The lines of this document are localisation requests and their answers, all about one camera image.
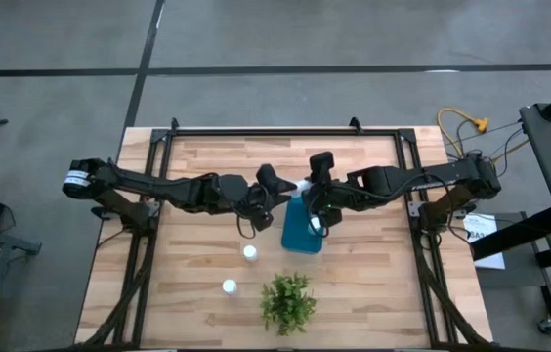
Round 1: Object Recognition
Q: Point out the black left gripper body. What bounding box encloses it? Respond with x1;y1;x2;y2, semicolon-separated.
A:
247;162;286;233

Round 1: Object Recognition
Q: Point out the potted green artificial plant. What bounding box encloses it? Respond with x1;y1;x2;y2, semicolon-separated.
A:
259;272;318;337

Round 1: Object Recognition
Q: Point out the yellow extension cable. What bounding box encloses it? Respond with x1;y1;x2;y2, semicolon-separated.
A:
437;108;530;167

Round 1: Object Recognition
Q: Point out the teal plastic basket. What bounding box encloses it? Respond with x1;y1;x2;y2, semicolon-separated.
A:
280;194;325;256

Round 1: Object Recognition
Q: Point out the white paper sheet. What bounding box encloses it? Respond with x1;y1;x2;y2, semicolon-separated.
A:
463;213;506;271

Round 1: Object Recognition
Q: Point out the black metal table frame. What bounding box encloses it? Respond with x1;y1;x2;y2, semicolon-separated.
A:
75;116;492;349

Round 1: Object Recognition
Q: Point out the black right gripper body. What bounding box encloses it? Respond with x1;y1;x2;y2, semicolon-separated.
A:
301;151;355;230

